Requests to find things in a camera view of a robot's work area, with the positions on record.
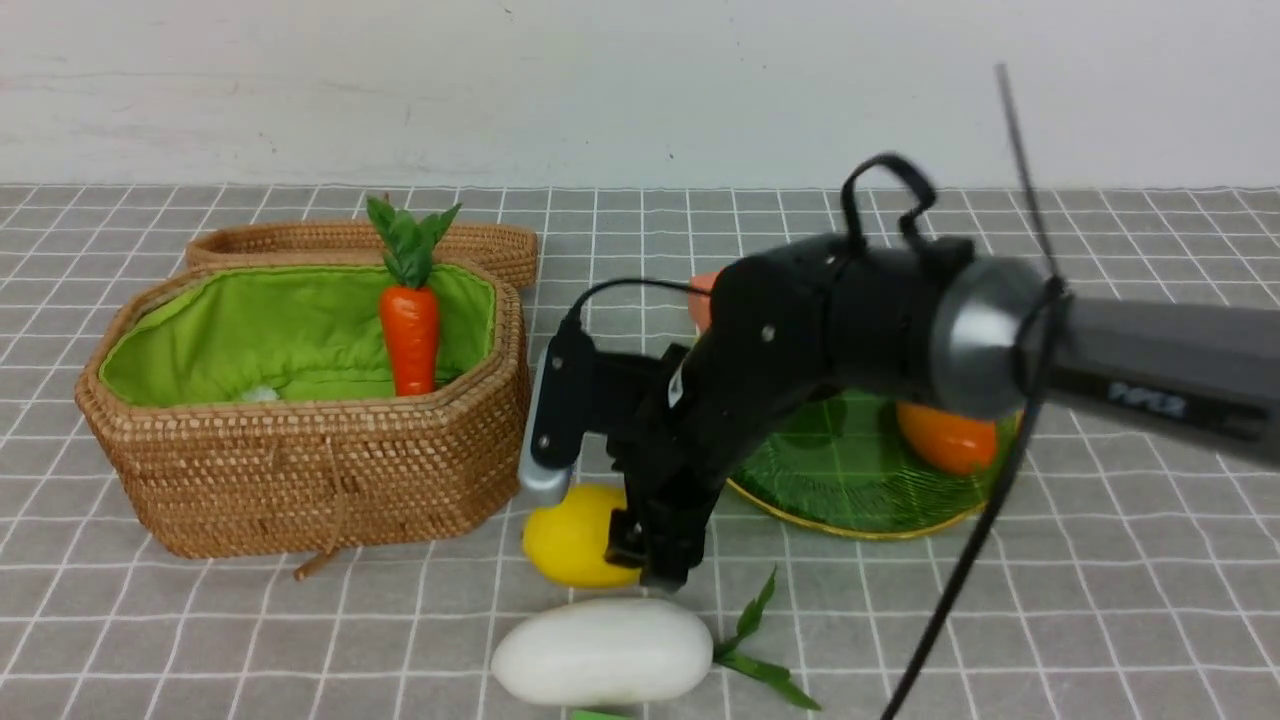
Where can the orange carrot with green leaves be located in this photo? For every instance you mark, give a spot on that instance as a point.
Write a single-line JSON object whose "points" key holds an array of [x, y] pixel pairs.
{"points": [[409, 309]]}

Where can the orange yellow mango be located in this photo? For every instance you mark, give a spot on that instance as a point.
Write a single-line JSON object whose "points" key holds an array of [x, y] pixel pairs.
{"points": [[950, 443]]}

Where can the small orange cube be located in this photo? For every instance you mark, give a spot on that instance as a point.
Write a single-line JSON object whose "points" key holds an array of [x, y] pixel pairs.
{"points": [[698, 302]]}

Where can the white radish with green leaves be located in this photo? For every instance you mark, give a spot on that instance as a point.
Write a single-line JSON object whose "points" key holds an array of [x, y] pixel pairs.
{"points": [[630, 651]]}

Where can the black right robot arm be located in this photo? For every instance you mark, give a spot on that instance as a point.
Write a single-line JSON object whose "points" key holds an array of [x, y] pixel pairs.
{"points": [[940, 327]]}

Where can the green glass leaf plate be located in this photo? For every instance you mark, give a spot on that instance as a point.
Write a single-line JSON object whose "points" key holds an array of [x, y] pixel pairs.
{"points": [[840, 466]]}

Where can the woven wicker basket lid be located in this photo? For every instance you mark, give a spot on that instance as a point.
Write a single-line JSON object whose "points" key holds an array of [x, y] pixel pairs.
{"points": [[508, 252]]}

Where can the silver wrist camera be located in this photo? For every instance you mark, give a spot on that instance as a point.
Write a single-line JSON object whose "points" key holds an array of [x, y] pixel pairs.
{"points": [[558, 415]]}

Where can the woven wicker basket green lining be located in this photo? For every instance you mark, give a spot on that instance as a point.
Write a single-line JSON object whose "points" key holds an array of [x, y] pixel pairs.
{"points": [[250, 411]]}

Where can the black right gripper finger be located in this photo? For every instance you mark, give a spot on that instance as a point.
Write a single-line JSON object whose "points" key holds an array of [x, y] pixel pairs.
{"points": [[625, 543], [674, 545]]}

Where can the small green block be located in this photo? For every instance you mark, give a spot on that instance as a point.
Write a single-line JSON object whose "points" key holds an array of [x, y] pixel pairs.
{"points": [[587, 714]]}

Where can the grey checked tablecloth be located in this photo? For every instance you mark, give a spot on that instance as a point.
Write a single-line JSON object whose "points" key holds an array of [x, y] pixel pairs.
{"points": [[1130, 578]]}

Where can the yellow lemon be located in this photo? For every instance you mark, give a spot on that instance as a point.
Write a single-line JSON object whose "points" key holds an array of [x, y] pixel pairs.
{"points": [[567, 542]]}

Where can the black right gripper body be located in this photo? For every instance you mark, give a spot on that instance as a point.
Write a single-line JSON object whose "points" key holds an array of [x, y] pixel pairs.
{"points": [[780, 335]]}

